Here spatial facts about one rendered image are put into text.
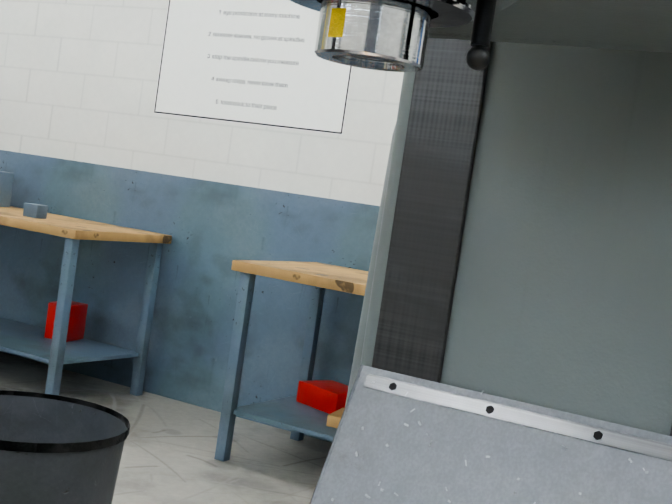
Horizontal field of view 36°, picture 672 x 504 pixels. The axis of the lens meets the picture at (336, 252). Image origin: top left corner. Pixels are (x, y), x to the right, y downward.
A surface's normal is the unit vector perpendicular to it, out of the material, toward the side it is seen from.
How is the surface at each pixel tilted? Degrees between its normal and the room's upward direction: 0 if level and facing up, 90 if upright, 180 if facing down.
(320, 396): 90
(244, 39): 90
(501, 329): 90
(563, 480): 63
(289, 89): 90
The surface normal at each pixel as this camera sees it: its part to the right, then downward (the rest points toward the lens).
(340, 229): -0.47, -0.02
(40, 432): 0.07, 0.00
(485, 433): -0.36, -0.47
